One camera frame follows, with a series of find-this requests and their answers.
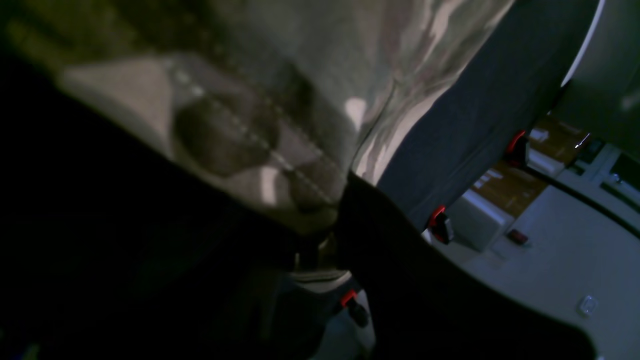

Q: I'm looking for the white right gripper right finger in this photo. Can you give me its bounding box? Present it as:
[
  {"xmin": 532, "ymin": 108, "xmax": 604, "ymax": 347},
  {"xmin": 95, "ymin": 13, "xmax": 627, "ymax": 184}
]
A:
[{"xmin": 334, "ymin": 173, "xmax": 598, "ymax": 360}]

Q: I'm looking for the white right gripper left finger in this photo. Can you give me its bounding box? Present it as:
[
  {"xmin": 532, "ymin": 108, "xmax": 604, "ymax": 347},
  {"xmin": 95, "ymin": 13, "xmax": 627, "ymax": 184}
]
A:
[{"xmin": 1, "ymin": 51, "xmax": 325, "ymax": 360}]

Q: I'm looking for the camouflage t-shirt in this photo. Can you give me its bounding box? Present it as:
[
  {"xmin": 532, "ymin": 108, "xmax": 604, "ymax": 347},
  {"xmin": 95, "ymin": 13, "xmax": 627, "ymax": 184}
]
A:
[{"xmin": 1, "ymin": 0, "xmax": 514, "ymax": 235}]

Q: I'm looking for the white box on floor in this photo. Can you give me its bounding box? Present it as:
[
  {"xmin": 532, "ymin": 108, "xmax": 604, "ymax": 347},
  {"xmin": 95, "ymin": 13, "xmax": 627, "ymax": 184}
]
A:
[{"xmin": 446, "ymin": 190, "xmax": 515, "ymax": 253}]

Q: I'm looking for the cardboard box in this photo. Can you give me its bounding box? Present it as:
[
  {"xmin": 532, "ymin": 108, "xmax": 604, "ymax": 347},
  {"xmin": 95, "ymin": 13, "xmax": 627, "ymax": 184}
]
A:
[{"xmin": 471, "ymin": 161, "xmax": 548, "ymax": 219}]

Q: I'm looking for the orange black clamp far right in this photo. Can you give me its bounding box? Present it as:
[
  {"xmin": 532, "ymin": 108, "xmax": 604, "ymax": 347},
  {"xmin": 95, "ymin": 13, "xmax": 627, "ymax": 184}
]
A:
[{"xmin": 503, "ymin": 130, "xmax": 530, "ymax": 168}]

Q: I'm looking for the black table cloth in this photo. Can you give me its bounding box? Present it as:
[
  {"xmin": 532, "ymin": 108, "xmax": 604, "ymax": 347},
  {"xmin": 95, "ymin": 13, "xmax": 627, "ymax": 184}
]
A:
[{"xmin": 356, "ymin": 0, "xmax": 599, "ymax": 231}]

